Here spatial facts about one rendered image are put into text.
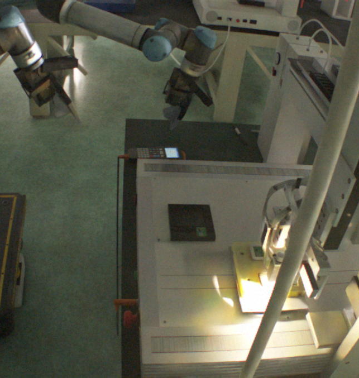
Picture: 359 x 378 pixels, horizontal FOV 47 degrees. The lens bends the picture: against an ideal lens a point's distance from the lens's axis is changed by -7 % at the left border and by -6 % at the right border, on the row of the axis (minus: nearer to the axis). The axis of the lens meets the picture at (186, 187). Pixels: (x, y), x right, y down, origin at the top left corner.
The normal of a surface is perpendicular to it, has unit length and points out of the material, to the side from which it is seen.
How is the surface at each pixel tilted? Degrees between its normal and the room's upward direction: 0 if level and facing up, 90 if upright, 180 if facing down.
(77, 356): 0
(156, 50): 90
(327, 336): 0
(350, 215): 90
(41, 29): 90
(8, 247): 0
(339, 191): 90
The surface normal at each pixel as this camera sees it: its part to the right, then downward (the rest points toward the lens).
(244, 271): 0.11, -0.78
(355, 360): 0.09, 0.63
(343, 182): -0.99, -0.03
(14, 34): 0.56, 0.56
